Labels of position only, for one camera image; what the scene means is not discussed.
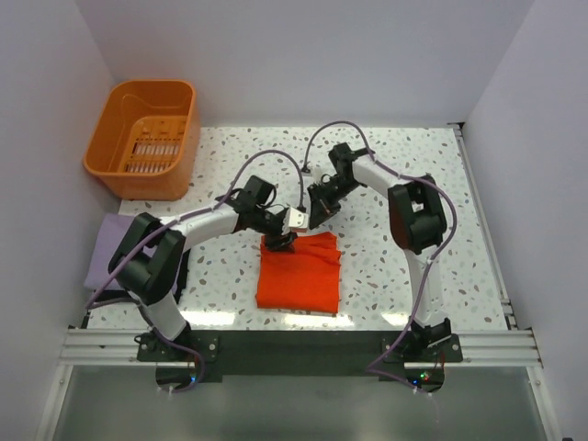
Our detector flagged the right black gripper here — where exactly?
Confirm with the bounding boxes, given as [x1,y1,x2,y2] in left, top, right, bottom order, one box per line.
[307,175,361,230]

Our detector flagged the orange t shirt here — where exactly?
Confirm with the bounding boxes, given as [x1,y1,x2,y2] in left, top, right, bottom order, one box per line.
[255,232,341,314]

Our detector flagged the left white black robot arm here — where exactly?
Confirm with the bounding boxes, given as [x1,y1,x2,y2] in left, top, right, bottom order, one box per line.
[107,176,308,360]

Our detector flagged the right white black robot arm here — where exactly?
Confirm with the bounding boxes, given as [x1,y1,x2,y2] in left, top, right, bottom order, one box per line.
[308,143,451,361]

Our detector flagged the folded lavender t shirt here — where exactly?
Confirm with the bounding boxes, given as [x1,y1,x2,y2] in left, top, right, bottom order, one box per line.
[84,213,133,290]

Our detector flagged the orange plastic basket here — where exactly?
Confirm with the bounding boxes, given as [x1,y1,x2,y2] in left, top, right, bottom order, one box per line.
[83,79,201,201]

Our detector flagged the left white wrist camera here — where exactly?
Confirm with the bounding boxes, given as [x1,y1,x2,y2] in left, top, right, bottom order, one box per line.
[283,207,310,233]

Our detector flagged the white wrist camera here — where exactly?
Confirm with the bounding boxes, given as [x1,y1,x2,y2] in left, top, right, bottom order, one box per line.
[301,165,326,183]
[283,207,310,233]

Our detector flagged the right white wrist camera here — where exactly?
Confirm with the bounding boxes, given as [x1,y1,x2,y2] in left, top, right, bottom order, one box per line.
[301,165,326,183]

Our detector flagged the aluminium table edge rail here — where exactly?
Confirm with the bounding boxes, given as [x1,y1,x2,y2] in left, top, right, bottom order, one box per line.
[449,123,519,331]

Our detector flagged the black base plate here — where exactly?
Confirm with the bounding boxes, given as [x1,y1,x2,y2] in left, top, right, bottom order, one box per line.
[134,330,464,391]

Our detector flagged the aluminium front rail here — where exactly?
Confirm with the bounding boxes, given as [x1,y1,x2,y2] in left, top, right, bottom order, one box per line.
[58,329,543,368]

